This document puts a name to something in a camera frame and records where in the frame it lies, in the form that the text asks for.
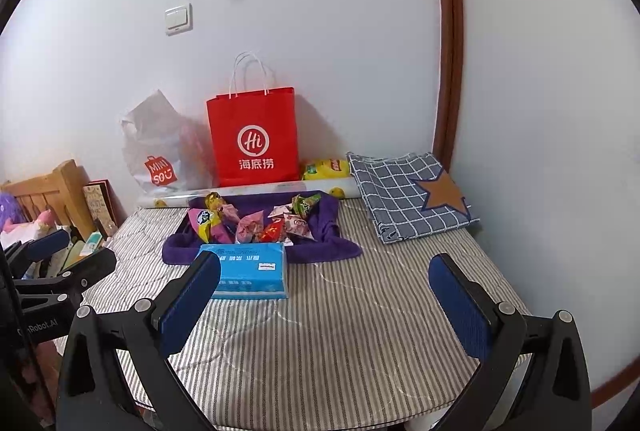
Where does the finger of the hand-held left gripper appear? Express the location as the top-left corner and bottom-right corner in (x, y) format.
(10, 247), (117, 307)
(0, 228), (71, 264)

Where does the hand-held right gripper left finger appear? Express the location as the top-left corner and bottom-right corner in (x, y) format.
(56, 251), (222, 431)

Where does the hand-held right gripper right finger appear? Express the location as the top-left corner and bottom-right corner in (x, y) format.
(428, 253), (593, 431)

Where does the pink purple snack packet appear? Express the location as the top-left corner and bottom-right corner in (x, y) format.
(187, 208), (221, 243)

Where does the orange pink snack packet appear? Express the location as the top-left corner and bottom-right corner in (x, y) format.
(217, 204), (241, 232)

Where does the pink panda snack packet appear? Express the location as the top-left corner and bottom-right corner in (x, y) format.
(235, 211), (273, 244)

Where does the red snack packet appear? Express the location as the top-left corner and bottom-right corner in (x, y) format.
(255, 218), (286, 243)

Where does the pink strawberry snack packet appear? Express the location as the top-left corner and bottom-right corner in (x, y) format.
(285, 216), (315, 240)

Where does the green snack packet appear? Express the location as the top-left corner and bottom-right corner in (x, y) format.
(291, 192), (322, 218)

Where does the pink white plush toy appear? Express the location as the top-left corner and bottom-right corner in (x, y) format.
(0, 208), (58, 237)

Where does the light green box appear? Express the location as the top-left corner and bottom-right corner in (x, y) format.
(75, 231), (108, 262)

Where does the purple plush toy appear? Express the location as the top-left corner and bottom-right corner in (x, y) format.
(0, 192), (26, 232)

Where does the wooden headboard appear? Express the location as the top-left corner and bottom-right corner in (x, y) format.
(0, 160), (98, 239)

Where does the blue tissue pack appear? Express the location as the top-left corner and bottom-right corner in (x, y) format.
(195, 242), (290, 301)

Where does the brown framed picture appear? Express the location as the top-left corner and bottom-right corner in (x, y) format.
(82, 180), (121, 237)

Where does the rolled patterned sheet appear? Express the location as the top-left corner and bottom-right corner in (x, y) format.
(137, 178), (358, 209)

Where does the striped quilted cover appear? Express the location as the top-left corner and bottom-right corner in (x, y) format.
(55, 198), (533, 427)

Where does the blue checked star cloth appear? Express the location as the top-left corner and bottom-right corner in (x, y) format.
(346, 152), (480, 244)

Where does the purple towel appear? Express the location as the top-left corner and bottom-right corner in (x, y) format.
(162, 192), (363, 265)

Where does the white plastic shopping bag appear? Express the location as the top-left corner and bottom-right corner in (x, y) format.
(119, 90), (218, 192)

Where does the red paper bag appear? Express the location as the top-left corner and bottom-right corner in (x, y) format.
(206, 52), (300, 188)

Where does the yellow chip bag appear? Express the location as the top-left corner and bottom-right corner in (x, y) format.
(301, 160), (351, 182)

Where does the white light switch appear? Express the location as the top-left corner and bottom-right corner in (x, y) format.
(165, 2), (193, 35)

